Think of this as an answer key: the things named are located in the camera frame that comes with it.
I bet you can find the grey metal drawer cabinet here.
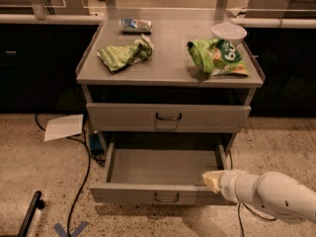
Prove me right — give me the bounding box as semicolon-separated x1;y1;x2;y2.
77;9;265;147

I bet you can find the blue power adapter box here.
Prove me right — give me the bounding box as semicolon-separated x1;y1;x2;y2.
89;133;104;155

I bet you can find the green chip bag right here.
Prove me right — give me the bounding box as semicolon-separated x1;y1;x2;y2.
187;39;250;76

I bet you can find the grey drawer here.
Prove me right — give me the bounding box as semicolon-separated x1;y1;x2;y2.
87;103;251;133
90;142;230;205

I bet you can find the black bar bottom left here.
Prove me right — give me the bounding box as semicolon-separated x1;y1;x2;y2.
17;191;45;237

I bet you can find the dark counter with white rail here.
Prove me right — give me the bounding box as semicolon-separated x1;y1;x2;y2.
0;18;316;117

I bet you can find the white bowl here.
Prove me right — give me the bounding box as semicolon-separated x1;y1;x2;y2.
211;23;247;46

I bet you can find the grey top drawer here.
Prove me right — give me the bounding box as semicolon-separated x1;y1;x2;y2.
87;103;251;133

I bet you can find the blue silver snack packet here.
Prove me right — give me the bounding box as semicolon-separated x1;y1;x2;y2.
119;19;152;34

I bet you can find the crumpled green chip bag left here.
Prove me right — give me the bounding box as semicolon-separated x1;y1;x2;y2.
97;35;154;73

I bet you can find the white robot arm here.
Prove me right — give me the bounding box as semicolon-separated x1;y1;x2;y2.
202;170;316;224

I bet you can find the black cable right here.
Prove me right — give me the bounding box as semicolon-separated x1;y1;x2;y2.
228;151;278;237

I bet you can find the white paper sheet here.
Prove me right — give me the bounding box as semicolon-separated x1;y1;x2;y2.
44;115;83;141

